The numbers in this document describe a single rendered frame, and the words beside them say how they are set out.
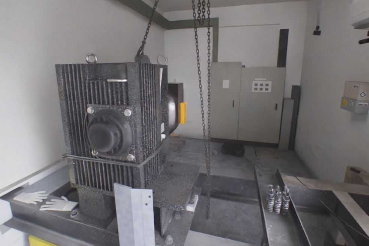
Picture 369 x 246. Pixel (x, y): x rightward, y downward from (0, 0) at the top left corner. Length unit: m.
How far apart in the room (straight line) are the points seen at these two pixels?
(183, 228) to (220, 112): 2.99
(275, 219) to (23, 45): 2.22
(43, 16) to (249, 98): 3.36
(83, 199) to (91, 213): 0.10
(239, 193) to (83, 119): 1.46
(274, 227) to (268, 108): 2.87
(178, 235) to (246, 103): 3.09
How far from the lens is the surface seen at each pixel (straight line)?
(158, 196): 1.11
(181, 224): 1.28
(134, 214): 0.98
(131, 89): 0.90
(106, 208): 1.34
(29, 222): 2.02
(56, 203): 1.65
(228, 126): 4.01
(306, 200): 2.01
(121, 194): 0.96
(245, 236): 2.22
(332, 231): 2.24
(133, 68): 0.89
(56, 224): 1.78
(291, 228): 1.41
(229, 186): 1.89
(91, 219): 1.42
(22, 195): 1.90
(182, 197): 1.09
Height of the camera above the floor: 1.56
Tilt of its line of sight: 11 degrees down
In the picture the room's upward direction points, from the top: straight up
